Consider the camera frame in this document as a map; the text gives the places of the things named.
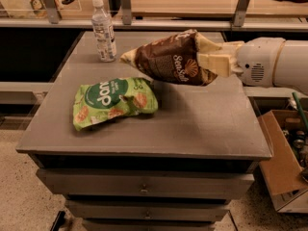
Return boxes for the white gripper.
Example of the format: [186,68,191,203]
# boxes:
[197,38,285,88]

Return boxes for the brown chip bag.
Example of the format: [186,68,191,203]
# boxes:
[120,29,221,86]

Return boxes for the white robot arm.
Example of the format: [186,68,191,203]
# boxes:
[196,38,308,94]

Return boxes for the green rice chip bag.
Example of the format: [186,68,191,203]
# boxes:
[73,77,158,131]

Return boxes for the green rod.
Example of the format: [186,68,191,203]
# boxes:
[292,92,308,133]

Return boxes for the clear plastic water bottle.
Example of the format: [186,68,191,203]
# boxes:
[91,0,116,63]

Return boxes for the grey drawer cabinet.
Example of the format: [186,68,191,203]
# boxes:
[17,33,270,231]

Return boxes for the cardboard box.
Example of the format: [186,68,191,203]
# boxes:
[258,110,308,214]

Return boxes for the colourful package behind glass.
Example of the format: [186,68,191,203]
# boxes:
[0,0,64,19]

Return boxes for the metal shelf rail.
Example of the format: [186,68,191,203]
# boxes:
[0,0,308,31]

